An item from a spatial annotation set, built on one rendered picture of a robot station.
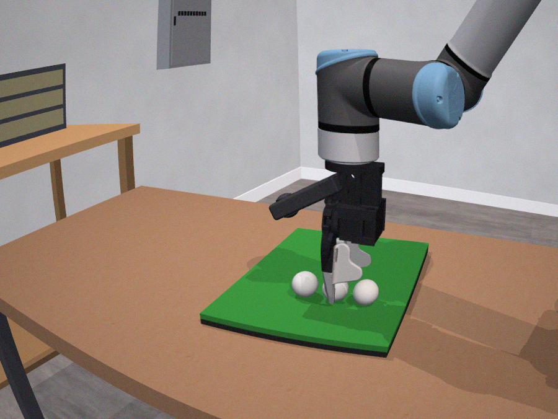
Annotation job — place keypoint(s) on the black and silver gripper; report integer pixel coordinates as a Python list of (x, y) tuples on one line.
[(361, 202)]

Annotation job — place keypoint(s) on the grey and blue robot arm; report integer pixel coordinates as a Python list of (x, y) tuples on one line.
[(355, 88)]

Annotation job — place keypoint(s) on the green turf mat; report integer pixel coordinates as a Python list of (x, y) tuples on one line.
[(262, 303)]

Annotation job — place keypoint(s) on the white ball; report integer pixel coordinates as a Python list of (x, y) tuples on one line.
[(341, 290), (304, 284), (365, 292)]

